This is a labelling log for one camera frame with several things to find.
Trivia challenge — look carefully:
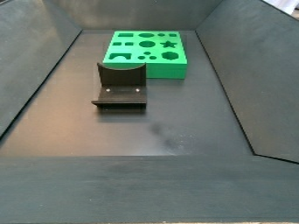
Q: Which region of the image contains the green shape sorting board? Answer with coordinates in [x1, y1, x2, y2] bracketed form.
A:
[103, 31, 188, 79]

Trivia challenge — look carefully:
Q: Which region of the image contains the black curved holder stand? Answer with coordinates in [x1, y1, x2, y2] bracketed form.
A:
[91, 63, 147, 107]

